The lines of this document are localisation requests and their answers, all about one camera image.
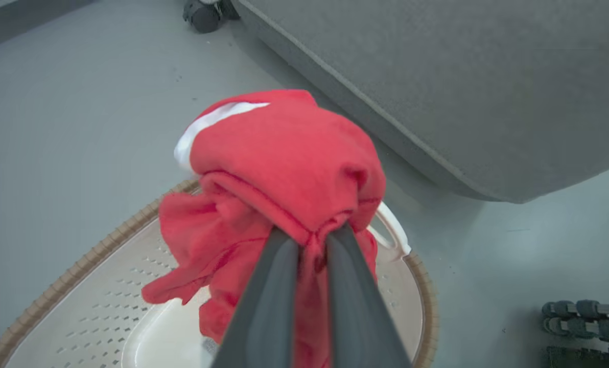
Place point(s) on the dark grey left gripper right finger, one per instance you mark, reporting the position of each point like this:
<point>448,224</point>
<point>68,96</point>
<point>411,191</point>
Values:
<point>358,317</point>

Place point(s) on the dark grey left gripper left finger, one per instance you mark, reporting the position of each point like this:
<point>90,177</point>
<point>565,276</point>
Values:
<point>263,317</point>

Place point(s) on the grey partition base rail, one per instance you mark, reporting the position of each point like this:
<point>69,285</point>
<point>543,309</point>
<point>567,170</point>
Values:
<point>13,18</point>

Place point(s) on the red garment with white trim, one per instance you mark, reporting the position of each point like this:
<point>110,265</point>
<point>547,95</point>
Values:
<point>284,163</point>

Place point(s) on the grey fabric sofa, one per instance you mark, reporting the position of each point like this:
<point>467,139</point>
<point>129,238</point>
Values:
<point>463,82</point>

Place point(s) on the black caster wheel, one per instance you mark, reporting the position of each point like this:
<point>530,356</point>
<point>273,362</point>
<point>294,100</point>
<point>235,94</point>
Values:
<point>202,15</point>

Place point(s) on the grey roller wheel of robot base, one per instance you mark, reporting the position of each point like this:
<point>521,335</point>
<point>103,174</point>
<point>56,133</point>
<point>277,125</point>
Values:
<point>588,327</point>

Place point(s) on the cream perforated laundry basket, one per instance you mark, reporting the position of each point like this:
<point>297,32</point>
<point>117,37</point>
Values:
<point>105,327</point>

